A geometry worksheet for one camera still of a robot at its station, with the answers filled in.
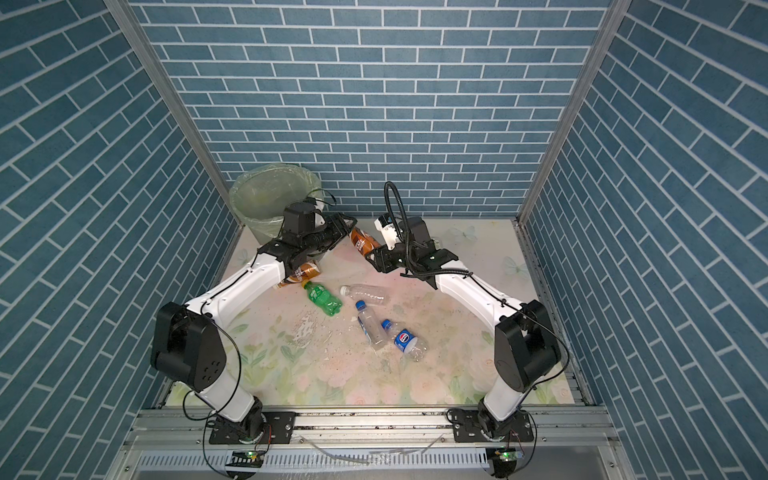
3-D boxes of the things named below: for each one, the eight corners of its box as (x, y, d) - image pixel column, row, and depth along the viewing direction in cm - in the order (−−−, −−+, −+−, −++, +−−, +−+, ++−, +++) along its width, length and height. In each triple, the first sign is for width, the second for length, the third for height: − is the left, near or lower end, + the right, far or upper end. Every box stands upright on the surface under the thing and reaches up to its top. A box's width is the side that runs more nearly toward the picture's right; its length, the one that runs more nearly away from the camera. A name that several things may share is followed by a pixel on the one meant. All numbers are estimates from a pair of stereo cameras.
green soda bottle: (302, 295, 100) (299, 288, 96) (314, 285, 102) (311, 277, 99) (332, 319, 94) (330, 312, 91) (343, 307, 97) (341, 300, 93)
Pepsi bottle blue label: (377, 335, 91) (376, 328, 87) (388, 322, 94) (387, 314, 90) (418, 365, 85) (419, 359, 82) (428, 350, 88) (430, 343, 84)
